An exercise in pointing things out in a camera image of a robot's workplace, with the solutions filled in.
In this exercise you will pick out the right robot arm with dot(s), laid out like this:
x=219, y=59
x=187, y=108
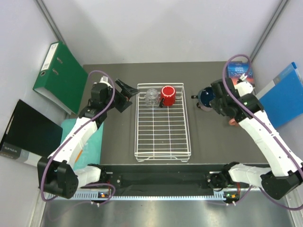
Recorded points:
x=284, y=170

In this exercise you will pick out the terracotta pink mug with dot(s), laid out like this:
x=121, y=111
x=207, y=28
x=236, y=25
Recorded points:
x=232, y=122

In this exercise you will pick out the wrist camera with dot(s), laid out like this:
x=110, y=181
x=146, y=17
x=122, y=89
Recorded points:
x=104, y=80
x=243, y=86

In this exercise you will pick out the Jane Eyre book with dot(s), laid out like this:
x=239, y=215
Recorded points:
x=236, y=69

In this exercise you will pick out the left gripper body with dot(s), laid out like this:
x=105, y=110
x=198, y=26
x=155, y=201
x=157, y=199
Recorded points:
x=120, y=100

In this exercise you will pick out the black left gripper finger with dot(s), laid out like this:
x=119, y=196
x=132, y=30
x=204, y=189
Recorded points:
x=126, y=89
x=128, y=95

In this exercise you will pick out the green lever arch binder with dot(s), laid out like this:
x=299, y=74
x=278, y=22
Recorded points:
x=61, y=78

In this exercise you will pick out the teal shirt folding board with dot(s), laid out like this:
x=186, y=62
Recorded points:
x=92, y=149

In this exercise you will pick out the black clip file folder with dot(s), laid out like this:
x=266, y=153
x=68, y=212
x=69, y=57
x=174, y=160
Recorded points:
x=29, y=135

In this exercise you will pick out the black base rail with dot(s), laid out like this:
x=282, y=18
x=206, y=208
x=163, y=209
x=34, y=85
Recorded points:
x=201, y=175

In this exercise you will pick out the slotted cable duct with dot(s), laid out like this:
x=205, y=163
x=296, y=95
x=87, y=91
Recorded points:
x=102, y=195

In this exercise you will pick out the white wire dish rack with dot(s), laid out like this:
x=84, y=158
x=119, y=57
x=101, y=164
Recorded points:
x=161, y=133

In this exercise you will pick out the blue folder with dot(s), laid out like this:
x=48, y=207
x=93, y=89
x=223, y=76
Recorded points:
x=282, y=98

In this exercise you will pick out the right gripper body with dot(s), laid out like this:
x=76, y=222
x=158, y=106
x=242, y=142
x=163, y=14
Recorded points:
x=216, y=103

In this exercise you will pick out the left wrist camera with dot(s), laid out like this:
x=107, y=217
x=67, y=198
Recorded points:
x=104, y=80

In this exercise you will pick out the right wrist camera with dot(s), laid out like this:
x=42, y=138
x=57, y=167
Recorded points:
x=243, y=86

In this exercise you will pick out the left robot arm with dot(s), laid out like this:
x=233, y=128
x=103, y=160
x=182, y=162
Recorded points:
x=55, y=172

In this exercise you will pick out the red ceramic mug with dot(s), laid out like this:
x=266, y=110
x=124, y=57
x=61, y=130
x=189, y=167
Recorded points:
x=167, y=96

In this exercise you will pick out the lilac ceramic mug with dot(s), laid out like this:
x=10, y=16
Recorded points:
x=204, y=108

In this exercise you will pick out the dark blue mug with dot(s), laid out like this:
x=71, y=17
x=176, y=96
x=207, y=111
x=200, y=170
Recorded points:
x=204, y=97

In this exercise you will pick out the clear glass cup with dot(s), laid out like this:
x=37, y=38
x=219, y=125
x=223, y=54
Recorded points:
x=152, y=99

